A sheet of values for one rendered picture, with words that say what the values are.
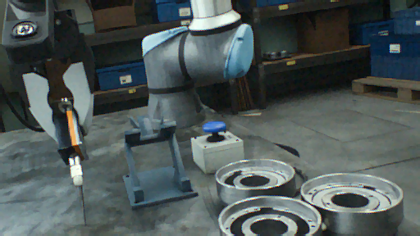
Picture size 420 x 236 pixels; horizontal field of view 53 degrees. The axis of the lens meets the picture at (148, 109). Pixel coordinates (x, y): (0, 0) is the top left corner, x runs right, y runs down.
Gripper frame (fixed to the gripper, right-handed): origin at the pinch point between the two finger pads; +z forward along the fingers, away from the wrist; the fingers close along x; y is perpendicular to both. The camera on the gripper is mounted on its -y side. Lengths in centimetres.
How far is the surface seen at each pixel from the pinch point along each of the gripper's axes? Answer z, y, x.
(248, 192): 12.2, -2.8, -19.8
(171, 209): 15.6, 3.7, -10.4
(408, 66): 97, 308, -270
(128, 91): 69, 335, -13
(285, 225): 12.9, -10.2, -21.4
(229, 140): 12.3, 16.1, -23.1
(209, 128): 9.6, 16.6, -20.2
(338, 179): 13.0, -3.2, -31.4
